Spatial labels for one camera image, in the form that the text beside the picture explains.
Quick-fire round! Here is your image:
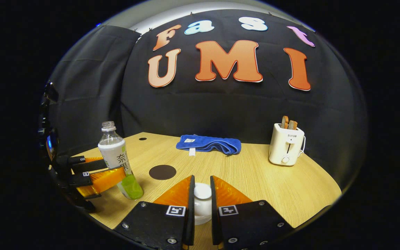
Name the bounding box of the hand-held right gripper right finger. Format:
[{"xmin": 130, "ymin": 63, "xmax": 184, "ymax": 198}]
[{"xmin": 210, "ymin": 175, "xmax": 294, "ymax": 250}]

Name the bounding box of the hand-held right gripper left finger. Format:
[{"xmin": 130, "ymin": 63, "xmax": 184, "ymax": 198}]
[{"xmin": 113, "ymin": 175, "xmax": 196, "ymax": 250}]

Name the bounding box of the clear water bottle green label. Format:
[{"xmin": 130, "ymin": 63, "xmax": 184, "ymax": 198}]
[{"xmin": 98, "ymin": 121, "xmax": 144, "ymax": 200}]

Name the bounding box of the dark brown round coaster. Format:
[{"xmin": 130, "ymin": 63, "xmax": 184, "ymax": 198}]
[{"xmin": 149, "ymin": 165, "xmax": 177, "ymax": 180}]

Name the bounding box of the blue folded towel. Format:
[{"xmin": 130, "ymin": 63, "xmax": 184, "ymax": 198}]
[{"xmin": 176, "ymin": 134, "xmax": 242, "ymax": 156}]

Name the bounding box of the white toaster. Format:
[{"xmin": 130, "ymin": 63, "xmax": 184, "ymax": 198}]
[{"xmin": 269, "ymin": 123, "xmax": 305, "ymax": 166}]

